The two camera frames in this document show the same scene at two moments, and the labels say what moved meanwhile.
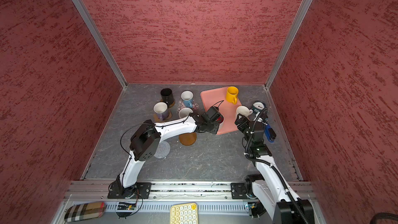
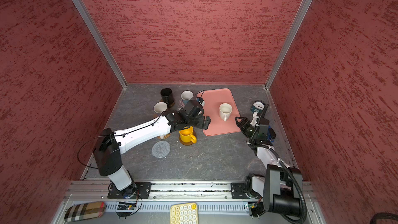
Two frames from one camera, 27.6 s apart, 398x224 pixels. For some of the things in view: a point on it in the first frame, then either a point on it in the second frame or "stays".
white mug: x=244 y=110 → x=225 y=110
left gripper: x=214 y=130 → x=199 y=124
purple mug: x=161 y=109 stays
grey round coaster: x=163 y=150 stays
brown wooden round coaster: x=187 y=139 stays
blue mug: x=186 y=97 stays
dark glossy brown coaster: x=172 y=105 stays
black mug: x=167 y=96 stays
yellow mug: x=231 y=95 → x=186 y=135
